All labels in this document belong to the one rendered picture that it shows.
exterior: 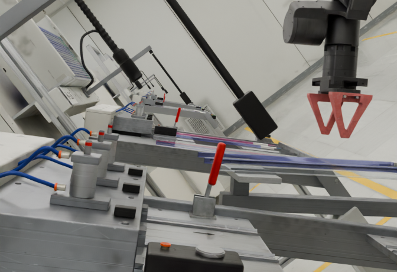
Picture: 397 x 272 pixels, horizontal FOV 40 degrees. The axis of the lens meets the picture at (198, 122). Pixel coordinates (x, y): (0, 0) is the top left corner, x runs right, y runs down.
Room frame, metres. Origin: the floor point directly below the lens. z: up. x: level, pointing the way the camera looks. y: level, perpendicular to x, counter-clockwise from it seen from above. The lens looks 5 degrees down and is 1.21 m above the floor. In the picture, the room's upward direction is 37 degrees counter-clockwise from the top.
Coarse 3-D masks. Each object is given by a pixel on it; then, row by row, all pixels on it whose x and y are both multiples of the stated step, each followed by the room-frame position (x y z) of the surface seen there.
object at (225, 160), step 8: (208, 160) 1.01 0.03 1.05; (224, 160) 1.01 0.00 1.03; (232, 160) 1.02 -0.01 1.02; (240, 160) 1.02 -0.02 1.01; (248, 160) 1.02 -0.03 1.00; (256, 160) 1.02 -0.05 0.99; (264, 160) 1.02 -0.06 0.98; (272, 160) 1.03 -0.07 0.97; (312, 168) 1.02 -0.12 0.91; (320, 168) 1.02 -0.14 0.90; (328, 168) 1.02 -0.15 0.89; (336, 168) 1.02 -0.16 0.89; (344, 168) 1.02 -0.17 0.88; (352, 168) 1.02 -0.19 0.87; (360, 168) 1.02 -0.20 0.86; (368, 168) 1.02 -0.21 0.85; (376, 168) 1.03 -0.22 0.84; (384, 168) 1.03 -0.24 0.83; (392, 168) 1.03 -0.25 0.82
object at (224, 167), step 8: (224, 168) 0.91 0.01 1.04; (232, 168) 0.91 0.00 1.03; (240, 168) 0.91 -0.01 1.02; (248, 168) 0.91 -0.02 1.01; (256, 168) 0.91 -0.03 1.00; (264, 168) 0.91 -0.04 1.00; (272, 168) 0.91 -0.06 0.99; (280, 168) 0.91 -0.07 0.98; (288, 168) 0.91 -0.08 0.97; (296, 168) 0.92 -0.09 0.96; (304, 168) 0.92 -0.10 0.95; (336, 176) 0.92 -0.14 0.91; (344, 176) 0.92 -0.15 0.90; (352, 176) 0.92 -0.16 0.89; (360, 176) 0.92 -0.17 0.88; (368, 176) 0.92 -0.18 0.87; (376, 176) 0.92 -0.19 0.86; (384, 176) 0.92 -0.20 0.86; (392, 176) 0.92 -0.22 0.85
